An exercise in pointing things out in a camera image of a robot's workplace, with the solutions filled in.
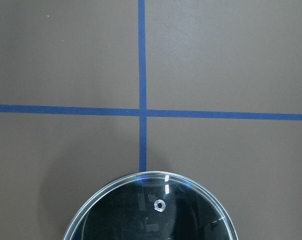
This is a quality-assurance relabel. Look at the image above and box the glass pot lid blue knob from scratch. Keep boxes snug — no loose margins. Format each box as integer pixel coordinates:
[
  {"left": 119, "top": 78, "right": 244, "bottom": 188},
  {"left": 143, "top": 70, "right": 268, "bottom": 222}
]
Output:
[{"left": 63, "top": 171, "right": 238, "bottom": 240}]

